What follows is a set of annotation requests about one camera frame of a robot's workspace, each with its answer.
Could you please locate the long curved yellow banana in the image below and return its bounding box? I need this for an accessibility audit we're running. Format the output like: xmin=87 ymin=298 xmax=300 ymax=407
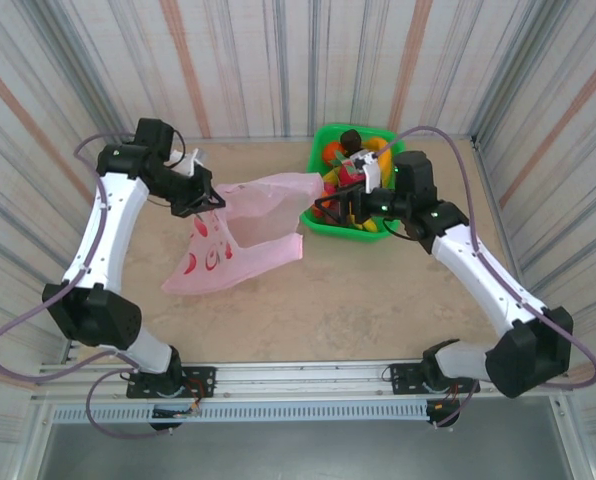
xmin=362 ymin=135 xmax=394 ymax=174

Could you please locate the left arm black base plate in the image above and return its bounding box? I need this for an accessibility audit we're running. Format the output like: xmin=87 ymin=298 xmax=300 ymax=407
xmin=126 ymin=366 xmax=217 ymax=400

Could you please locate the grey metal panel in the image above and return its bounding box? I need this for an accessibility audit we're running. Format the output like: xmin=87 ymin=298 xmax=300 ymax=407
xmin=37 ymin=397 xmax=577 ymax=480

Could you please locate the green plastic basket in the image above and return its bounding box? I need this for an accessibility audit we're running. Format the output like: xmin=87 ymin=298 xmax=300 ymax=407
xmin=300 ymin=123 xmax=408 ymax=245

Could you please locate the black wiring connector block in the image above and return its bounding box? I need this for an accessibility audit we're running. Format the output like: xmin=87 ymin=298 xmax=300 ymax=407
xmin=426 ymin=399 xmax=462 ymax=429

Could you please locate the pink printed plastic bag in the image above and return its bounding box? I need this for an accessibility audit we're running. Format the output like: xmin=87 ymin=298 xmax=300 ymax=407
xmin=160 ymin=172 xmax=325 ymax=297

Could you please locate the grey slotted cable duct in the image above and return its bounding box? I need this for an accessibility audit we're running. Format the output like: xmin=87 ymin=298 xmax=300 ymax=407
xmin=45 ymin=402 xmax=434 ymax=424

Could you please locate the aluminium mounting rail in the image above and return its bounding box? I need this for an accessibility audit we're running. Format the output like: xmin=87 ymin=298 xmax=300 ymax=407
xmin=30 ymin=362 xmax=577 ymax=401

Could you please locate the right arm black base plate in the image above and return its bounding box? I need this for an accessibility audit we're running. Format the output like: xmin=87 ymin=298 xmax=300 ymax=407
xmin=388 ymin=363 xmax=482 ymax=396

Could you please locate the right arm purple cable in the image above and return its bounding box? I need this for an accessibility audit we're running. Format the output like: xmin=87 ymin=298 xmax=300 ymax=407
xmin=372 ymin=125 xmax=596 ymax=430

